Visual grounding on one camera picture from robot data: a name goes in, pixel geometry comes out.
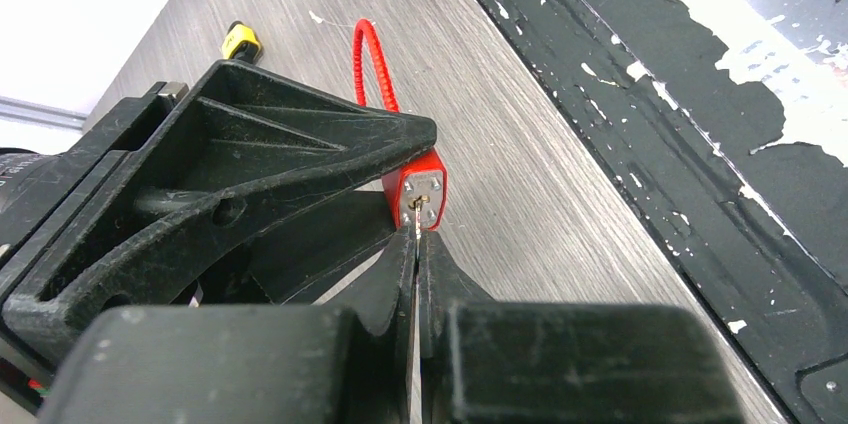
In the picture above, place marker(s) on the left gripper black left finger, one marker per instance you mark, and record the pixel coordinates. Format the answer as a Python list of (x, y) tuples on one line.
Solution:
[(344, 361)]

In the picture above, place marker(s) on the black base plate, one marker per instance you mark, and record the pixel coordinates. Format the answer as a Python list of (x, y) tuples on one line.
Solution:
[(723, 124)]

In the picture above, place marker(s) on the red cable padlock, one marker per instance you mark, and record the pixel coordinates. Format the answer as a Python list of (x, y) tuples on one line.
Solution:
[(417, 191)]

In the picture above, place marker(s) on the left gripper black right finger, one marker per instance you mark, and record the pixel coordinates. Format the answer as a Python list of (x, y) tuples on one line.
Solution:
[(490, 361)]

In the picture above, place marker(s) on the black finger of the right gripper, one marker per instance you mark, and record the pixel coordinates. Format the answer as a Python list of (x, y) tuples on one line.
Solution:
[(299, 259)]

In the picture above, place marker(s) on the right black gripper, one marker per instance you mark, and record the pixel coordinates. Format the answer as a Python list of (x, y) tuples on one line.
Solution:
[(177, 178)]

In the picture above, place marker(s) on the yellow black padlock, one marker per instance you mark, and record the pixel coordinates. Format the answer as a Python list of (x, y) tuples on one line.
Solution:
[(241, 43)]

